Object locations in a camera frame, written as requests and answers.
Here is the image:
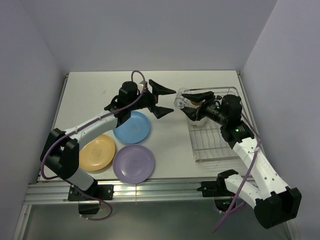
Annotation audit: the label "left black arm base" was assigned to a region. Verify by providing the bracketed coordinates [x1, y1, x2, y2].
[67, 184, 114, 221]

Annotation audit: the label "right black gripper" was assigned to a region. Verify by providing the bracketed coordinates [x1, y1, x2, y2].
[178, 90, 228, 126]

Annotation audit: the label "metal wire dish rack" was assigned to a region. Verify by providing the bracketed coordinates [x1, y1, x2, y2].
[186, 85, 242, 163]

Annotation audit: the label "flower patterned small dish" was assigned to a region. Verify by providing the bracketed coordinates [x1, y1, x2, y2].
[188, 117, 207, 127]

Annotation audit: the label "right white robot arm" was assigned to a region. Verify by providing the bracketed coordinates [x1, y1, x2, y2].
[181, 91, 302, 230]

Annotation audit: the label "purple cable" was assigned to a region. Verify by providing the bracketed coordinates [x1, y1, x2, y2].
[212, 112, 263, 233]
[39, 70, 148, 181]

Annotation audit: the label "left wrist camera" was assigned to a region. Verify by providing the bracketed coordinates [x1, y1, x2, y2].
[137, 81, 148, 93]

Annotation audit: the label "purple plastic plate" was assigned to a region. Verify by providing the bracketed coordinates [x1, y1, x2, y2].
[112, 144, 155, 185]

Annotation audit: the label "aluminium mounting rail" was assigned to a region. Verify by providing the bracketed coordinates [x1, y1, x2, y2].
[23, 177, 216, 205]

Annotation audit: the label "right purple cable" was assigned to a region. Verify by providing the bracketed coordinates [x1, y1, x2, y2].
[212, 112, 263, 233]

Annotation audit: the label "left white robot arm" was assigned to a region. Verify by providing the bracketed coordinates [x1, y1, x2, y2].
[40, 79, 176, 200]

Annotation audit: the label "blue plastic plate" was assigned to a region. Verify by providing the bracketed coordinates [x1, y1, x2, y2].
[113, 111, 151, 144]

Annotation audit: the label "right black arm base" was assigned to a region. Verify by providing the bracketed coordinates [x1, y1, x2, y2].
[197, 169, 238, 212]

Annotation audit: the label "orange plastic plate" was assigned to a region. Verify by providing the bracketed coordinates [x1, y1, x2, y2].
[79, 134, 116, 172]

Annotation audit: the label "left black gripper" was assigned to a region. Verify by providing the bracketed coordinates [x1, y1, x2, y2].
[128, 80, 175, 118]

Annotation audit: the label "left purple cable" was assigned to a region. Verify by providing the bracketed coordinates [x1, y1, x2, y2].
[39, 70, 148, 181]

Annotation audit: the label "small clear glass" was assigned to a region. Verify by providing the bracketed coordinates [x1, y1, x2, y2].
[173, 87, 189, 109]

